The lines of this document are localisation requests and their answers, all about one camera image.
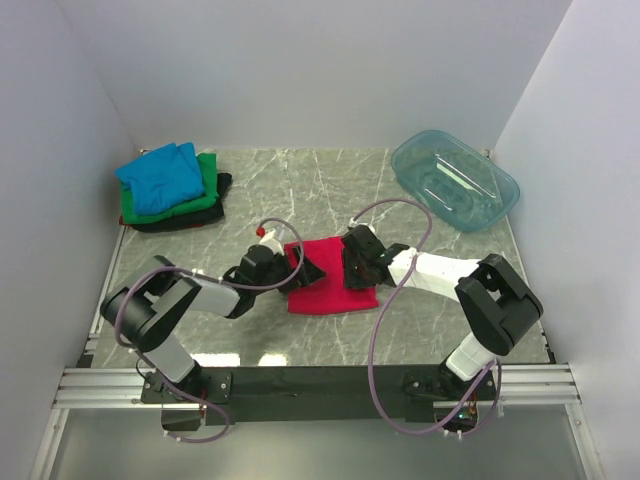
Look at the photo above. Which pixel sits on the black base beam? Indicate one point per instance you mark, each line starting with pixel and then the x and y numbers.
pixel 412 393

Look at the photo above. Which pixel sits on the folded blue t shirt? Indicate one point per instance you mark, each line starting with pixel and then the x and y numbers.
pixel 160 180

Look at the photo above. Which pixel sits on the folded dark red t shirt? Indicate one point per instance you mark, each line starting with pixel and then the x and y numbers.
pixel 121 220

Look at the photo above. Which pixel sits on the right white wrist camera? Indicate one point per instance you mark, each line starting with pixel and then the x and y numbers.
pixel 354 223

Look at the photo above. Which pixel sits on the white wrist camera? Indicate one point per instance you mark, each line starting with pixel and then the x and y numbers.
pixel 271 239
pixel 354 223

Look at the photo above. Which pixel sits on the aluminium frame rail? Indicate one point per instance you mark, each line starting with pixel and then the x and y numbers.
pixel 86 389

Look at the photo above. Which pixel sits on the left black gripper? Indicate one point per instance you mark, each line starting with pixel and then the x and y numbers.
pixel 306 275

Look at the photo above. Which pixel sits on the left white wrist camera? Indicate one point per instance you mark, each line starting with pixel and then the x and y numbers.
pixel 271 239

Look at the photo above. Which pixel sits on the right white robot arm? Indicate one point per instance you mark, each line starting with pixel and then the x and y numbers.
pixel 498 305

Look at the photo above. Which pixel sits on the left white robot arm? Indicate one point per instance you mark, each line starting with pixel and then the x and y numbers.
pixel 147 306

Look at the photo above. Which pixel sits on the folded green t shirt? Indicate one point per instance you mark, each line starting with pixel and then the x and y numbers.
pixel 208 167

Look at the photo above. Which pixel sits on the clear blue plastic tub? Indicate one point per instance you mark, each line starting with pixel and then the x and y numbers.
pixel 457 183

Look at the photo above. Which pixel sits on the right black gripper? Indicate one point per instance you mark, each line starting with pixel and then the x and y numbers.
pixel 349 279

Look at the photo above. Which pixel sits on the folded black t shirt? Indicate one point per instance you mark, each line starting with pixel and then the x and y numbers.
pixel 206 210

